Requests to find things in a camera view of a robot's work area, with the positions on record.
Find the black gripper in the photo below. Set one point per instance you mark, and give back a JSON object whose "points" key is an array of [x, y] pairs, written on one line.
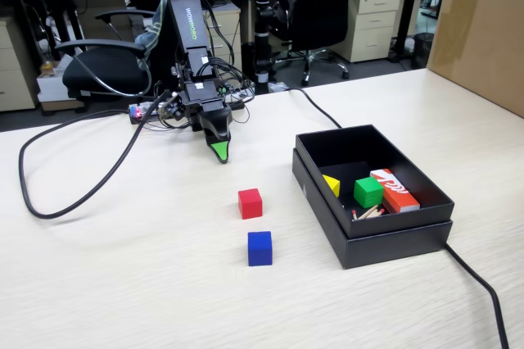
{"points": [[196, 109]]}

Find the red wooden cube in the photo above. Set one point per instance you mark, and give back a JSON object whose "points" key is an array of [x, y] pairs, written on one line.
{"points": [[250, 203]]}

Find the blue wooden cube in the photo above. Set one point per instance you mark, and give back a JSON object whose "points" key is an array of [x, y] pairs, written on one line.
{"points": [[259, 248]]}

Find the green wooden cube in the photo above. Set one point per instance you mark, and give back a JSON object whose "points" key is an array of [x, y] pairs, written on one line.
{"points": [[368, 193]]}

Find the controller circuit board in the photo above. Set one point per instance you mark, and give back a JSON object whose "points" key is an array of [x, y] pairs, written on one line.
{"points": [[137, 112]]}

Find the light wood drawer cabinet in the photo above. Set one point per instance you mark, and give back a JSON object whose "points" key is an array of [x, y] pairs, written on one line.
{"points": [[229, 33], [12, 70]]}

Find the striped green grey garment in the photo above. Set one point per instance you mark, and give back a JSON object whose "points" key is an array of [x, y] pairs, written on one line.
{"points": [[153, 33]]}

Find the black office chair with armrests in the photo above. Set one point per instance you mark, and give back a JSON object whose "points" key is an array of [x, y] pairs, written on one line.
{"points": [[106, 70]]}

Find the yellow wooden block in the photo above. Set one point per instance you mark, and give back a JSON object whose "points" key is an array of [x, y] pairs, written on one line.
{"points": [[333, 185]]}

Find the black open cardboard box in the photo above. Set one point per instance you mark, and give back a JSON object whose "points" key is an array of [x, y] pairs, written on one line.
{"points": [[360, 152]]}

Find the black mesh office chair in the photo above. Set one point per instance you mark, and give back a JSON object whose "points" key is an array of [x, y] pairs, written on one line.
{"points": [[319, 5]]}

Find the stacked white boxes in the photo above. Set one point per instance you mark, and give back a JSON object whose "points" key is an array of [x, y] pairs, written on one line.
{"points": [[53, 82]]}

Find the white drawer cabinet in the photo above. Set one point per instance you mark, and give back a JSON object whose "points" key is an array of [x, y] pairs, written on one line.
{"points": [[372, 21]]}

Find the orange white matchbox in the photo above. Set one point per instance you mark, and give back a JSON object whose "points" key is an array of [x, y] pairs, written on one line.
{"points": [[397, 193]]}

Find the black waste bin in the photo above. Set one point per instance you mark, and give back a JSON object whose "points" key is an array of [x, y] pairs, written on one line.
{"points": [[422, 51]]}

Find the large brown cardboard box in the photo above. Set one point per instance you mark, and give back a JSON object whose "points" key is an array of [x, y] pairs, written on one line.
{"points": [[479, 29]]}

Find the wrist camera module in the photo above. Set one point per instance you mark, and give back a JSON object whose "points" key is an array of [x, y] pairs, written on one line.
{"points": [[172, 107]]}

